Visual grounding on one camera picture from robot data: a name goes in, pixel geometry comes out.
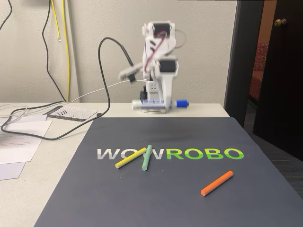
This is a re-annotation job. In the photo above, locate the blue dry erase marker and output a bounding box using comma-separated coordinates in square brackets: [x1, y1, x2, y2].
[131, 98, 190, 112]

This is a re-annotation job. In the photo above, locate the green chalk stick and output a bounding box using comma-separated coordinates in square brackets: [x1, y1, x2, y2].
[141, 144, 153, 172]

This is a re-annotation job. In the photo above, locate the yellow chalk stick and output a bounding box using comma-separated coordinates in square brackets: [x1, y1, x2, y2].
[115, 147, 147, 169]

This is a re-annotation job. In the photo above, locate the ruled white screw sheet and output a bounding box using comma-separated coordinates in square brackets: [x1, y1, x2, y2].
[42, 105, 98, 122]

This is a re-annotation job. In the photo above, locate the orange chalk stick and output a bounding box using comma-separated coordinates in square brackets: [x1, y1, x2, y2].
[200, 170, 234, 197]

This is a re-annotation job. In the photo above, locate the grey WOWROBO mat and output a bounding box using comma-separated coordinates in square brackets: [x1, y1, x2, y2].
[34, 116, 303, 227]

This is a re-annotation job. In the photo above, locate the dark wooden door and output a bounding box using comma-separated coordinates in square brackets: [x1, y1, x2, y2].
[252, 0, 303, 163]

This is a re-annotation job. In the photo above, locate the large white paper sheet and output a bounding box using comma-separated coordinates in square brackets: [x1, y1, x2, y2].
[0, 120, 53, 165]

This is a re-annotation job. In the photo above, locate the small white paper sheet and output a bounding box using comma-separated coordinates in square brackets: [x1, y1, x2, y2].
[0, 161, 27, 181]

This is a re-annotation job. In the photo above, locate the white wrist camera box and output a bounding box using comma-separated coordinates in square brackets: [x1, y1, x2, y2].
[118, 65, 139, 84]

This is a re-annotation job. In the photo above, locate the black camera cable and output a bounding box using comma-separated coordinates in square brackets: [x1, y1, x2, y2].
[1, 0, 134, 141]

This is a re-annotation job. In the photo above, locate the dark grey door frame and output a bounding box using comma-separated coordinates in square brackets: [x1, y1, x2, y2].
[223, 0, 265, 130]

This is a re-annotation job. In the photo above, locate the long yellow wire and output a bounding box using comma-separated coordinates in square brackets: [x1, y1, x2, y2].
[62, 0, 71, 102]

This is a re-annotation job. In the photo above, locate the short yellow wire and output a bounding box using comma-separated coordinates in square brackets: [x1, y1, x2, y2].
[51, 0, 62, 43]

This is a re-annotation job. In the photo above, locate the thin black wall cable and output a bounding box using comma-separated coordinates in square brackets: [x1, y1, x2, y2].
[0, 0, 13, 32]

